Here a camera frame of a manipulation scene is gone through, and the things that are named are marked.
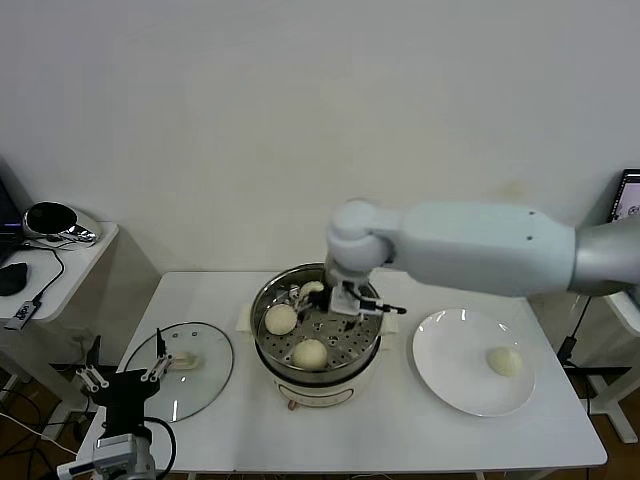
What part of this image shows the white round plate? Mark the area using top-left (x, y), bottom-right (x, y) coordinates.
top-left (411, 308), bottom-right (536, 418)

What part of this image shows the glass lid with cream handle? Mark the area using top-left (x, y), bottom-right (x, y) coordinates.
top-left (121, 322), bottom-right (235, 425)

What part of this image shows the black computer mouse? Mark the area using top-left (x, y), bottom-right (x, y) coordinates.
top-left (0, 262), bottom-right (30, 298)

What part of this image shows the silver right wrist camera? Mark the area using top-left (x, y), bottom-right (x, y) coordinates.
top-left (328, 280), bottom-right (371, 317)

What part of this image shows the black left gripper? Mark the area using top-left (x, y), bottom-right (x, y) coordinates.
top-left (74, 327), bottom-right (174, 442)

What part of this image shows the black floor cable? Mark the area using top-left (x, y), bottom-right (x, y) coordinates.
top-left (0, 387), bottom-right (96, 480)

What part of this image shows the silver black headset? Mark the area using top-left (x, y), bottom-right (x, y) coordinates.
top-left (22, 202), bottom-right (104, 247)

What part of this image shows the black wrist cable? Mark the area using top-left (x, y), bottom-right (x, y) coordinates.
top-left (144, 418), bottom-right (178, 474)
top-left (357, 297), bottom-right (407, 316)

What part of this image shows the perforated steel steamer basket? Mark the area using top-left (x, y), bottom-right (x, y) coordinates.
top-left (249, 264), bottom-right (385, 376)

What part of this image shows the white side table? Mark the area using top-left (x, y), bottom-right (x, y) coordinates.
top-left (564, 292), bottom-right (640, 444)
top-left (0, 222), bottom-right (120, 416)

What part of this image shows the dark laptop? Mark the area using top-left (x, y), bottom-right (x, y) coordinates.
top-left (0, 174), bottom-right (26, 266)

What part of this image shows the grey usb adapter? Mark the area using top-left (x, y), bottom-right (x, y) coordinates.
top-left (3, 298), bottom-right (42, 331)

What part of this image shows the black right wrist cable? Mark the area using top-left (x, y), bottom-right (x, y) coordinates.
top-left (357, 297), bottom-right (407, 316)

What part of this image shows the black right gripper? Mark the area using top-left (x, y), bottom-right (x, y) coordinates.
top-left (286, 283), bottom-right (335, 322)

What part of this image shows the white floor cable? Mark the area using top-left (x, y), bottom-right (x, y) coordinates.
top-left (0, 412), bottom-right (81, 457)

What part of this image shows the thin black desk cable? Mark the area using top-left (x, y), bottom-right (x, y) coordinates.
top-left (22, 239), bottom-right (66, 304)

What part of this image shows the cream electric cooker base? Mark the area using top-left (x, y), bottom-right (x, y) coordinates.
top-left (235, 302), bottom-right (400, 412)

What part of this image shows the black laptop cable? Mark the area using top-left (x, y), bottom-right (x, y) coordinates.
top-left (564, 297), bottom-right (594, 346)

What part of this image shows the open laptop with lit screen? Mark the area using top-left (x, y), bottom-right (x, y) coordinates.
top-left (607, 168), bottom-right (640, 224)

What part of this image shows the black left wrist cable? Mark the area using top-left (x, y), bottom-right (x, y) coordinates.
top-left (144, 418), bottom-right (178, 474)

